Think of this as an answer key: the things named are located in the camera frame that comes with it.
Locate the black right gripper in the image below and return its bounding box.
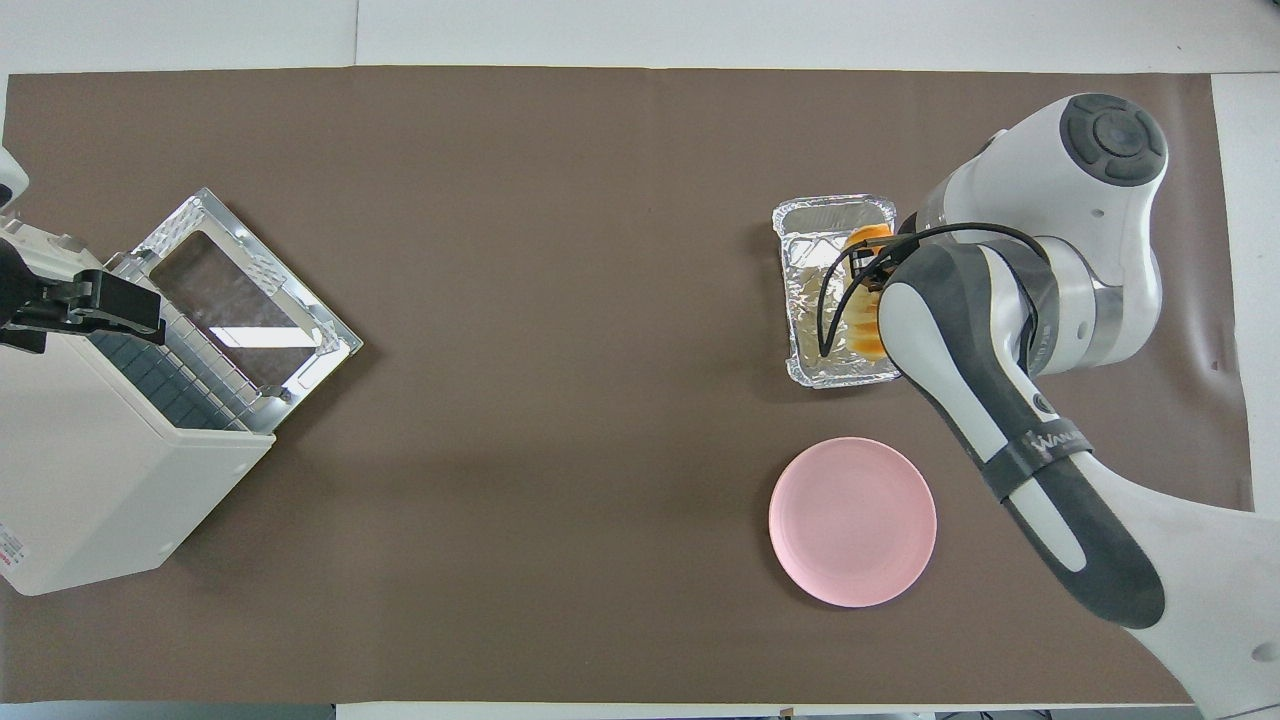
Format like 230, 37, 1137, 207
856, 236, 919, 291

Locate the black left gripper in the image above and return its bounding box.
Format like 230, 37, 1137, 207
0, 240, 165, 356

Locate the glazed bread loaf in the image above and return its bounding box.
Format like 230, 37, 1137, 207
845, 225, 894, 363

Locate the aluminium foil tray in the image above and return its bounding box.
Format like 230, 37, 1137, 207
772, 194, 901, 389

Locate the white toaster oven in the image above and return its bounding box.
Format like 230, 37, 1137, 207
0, 215, 277, 597

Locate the pink round plate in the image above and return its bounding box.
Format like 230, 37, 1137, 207
768, 437, 939, 608

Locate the brown paper table mat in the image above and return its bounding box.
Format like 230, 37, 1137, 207
0, 66, 1276, 705

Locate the wire oven rack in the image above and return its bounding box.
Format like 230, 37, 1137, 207
85, 300, 276, 433

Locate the glass oven door, metal frame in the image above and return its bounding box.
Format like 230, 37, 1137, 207
128, 187, 365, 406

